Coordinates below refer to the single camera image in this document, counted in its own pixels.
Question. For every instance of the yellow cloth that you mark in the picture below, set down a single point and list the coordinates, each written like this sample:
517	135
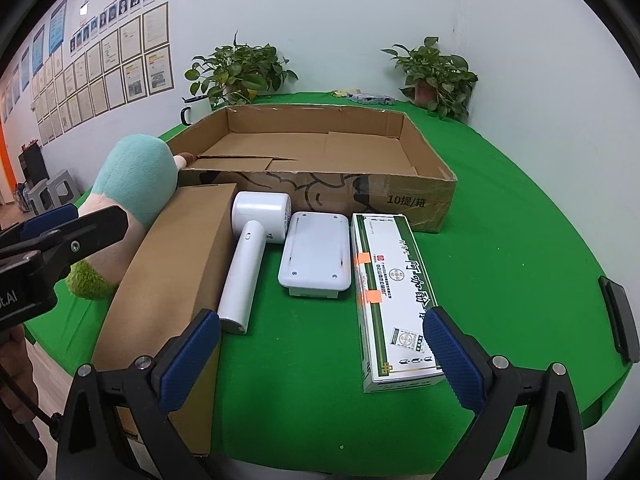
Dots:
342	93

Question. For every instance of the white hair dryer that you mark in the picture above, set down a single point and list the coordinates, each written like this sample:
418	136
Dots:
240	270

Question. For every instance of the long brown cardboard box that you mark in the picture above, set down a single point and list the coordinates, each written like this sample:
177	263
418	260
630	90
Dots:
185	260

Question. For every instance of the black cabinet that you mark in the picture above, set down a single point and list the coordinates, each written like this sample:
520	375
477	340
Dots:
32	162

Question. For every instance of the potted plant in terracotta pot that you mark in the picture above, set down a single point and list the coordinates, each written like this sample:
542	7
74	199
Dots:
435	77

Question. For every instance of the patterned tissue packet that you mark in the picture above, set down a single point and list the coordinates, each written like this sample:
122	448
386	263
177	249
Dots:
370	98

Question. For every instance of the green tablecloth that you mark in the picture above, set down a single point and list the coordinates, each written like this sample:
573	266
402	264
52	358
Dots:
500	220

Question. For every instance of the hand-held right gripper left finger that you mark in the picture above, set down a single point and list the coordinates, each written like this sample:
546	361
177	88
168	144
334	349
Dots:
186	360

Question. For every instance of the grey plastic stool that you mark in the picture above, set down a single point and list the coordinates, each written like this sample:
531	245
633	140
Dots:
61	186
37	197

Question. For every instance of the white green medicine box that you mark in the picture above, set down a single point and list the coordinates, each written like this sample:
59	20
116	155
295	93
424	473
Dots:
385	285

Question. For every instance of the blue wall posters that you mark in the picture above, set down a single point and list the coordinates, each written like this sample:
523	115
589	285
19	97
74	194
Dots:
56	25

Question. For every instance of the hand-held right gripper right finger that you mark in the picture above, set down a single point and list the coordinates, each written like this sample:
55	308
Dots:
455	355

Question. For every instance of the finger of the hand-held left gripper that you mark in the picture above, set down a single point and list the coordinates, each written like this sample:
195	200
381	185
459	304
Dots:
95	231
50	218

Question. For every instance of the wall of framed certificates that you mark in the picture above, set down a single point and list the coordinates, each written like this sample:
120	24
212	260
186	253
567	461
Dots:
115	65

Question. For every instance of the leafy potted plant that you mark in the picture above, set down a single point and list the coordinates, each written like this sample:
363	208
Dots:
240	67

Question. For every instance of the black flat object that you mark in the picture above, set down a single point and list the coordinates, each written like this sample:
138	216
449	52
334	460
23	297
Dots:
620	320

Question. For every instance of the person's left hand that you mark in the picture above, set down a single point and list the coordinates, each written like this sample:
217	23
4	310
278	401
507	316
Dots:
14	360

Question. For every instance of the large shallow cardboard box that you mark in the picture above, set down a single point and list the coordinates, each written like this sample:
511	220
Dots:
310	190

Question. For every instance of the pastel plush toy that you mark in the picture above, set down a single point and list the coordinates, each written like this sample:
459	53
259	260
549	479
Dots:
135	175

